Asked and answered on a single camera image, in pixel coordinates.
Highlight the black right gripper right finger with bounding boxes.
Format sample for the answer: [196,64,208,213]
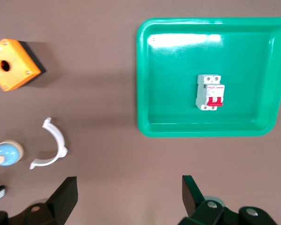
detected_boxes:
[177,174,277,225]

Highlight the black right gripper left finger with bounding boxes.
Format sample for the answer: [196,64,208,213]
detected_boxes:
[8,176,79,225]

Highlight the white red circuit breaker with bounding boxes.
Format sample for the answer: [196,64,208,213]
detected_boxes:
[195,74,226,112]

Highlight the small white plastic arc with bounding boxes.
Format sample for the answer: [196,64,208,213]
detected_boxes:
[29,117,68,171]

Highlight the light blue dome button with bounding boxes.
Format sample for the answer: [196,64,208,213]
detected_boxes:
[0,140,24,167]

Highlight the brown table mat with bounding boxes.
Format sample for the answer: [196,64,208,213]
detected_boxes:
[0,0,281,225]

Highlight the green plastic tray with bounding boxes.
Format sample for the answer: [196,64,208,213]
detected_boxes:
[135,17,281,138]

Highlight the orange push button box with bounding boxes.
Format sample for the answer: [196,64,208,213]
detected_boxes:
[0,38,47,92]

